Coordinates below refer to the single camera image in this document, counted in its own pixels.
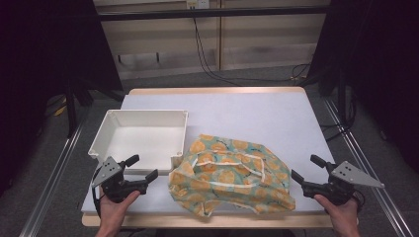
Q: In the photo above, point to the black curtain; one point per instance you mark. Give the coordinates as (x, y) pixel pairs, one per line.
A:
(36, 65)
(378, 65)

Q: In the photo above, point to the white wall outlet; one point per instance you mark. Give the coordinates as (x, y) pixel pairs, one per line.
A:
(197, 3)

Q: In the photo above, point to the metal floor rail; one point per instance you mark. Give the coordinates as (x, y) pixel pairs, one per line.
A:
(49, 184)
(369, 164)

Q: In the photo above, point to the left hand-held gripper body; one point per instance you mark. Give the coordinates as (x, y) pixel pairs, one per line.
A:
(107, 171)

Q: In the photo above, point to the person's left hand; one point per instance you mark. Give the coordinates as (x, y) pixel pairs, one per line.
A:
(113, 210)

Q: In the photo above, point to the orange print cloth bag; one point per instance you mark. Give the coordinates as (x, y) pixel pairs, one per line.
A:
(227, 177)

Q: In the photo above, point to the black frame bar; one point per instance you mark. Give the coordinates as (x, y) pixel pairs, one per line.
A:
(214, 13)

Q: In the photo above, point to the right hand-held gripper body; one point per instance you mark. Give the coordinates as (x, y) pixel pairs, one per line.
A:
(346, 179)

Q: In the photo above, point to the white table mat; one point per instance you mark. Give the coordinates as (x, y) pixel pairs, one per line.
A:
(250, 115)

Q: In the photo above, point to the white plastic box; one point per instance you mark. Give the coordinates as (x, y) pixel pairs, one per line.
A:
(145, 141)

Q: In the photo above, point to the black stand leg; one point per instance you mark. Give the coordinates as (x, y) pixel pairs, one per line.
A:
(71, 112)

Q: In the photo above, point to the person's right hand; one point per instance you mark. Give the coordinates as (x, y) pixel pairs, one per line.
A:
(341, 215)

